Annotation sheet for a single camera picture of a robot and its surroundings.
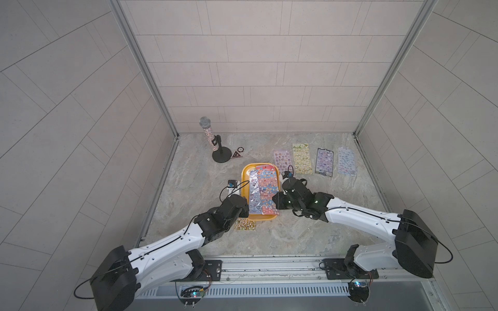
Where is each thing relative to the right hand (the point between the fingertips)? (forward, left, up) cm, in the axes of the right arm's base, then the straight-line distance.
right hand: (271, 200), depth 81 cm
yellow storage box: (+4, +11, +1) cm, 12 cm away
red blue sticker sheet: (+4, +1, +4) cm, 6 cm away
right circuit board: (-30, -28, -10) cm, 43 cm away
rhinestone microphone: (+26, +26, +22) cm, 43 cm away
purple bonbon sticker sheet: (+25, -32, -10) cm, 42 cm away
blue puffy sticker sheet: (0, +7, -3) cm, 7 cm away
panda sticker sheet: (-6, +12, -8) cm, 16 cm away
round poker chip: (+35, +14, -6) cm, 39 cm away
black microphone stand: (+32, +24, -6) cm, 40 cm away
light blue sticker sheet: (+25, -44, -10) cm, 51 cm away
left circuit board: (-29, +29, -6) cm, 42 cm away
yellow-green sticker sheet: (+26, -20, -9) cm, 34 cm away
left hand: (+1, +9, 0) cm, 9 cm away
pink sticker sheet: (+28, -9, -8) cm, 30 cm away
